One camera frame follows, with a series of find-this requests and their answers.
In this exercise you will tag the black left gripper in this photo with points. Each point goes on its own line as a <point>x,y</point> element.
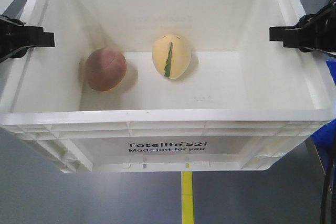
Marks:
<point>16,37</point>

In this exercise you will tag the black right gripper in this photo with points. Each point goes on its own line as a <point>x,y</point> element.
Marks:
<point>316,32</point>

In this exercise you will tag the white plastic tote crate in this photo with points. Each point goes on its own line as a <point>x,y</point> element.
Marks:
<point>164,85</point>

